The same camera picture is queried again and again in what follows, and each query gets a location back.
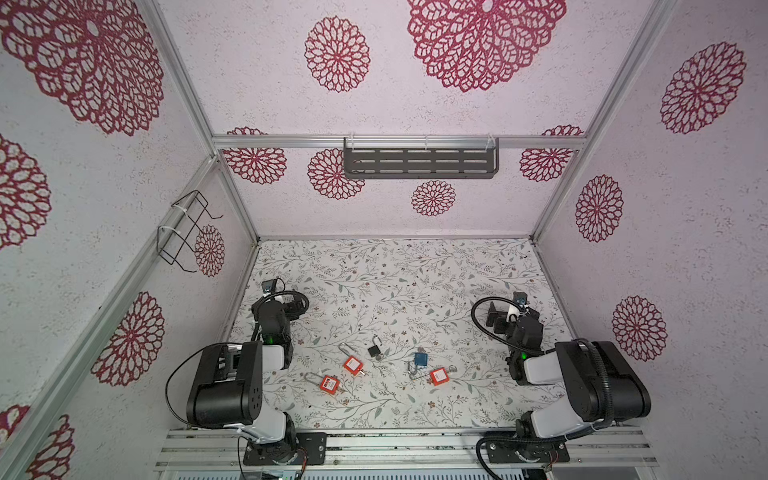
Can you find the blue padlock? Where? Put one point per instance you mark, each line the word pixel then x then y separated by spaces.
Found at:
pixel 418 364

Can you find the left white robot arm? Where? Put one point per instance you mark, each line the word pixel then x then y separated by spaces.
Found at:
pixel 227 391

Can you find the grey slotted wall shelf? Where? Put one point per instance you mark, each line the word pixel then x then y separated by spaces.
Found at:
pixel 423 163

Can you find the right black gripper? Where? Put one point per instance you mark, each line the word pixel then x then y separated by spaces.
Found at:
pixel 501 320

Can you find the black padlock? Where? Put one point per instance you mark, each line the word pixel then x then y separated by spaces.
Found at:
pixel 374 350

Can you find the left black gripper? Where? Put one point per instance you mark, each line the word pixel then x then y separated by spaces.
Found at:
pixel 293 307

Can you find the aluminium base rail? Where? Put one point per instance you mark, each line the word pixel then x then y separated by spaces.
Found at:
pixel 349 449

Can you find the black wire wall basket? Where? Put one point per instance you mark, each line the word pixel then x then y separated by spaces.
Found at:
pixel 193 243

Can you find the red padlock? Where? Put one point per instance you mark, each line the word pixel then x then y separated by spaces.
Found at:
pixel 442 375
pixel 352 364
pixel 326 383

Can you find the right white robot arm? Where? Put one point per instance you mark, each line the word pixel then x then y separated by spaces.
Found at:
pixel 601 388

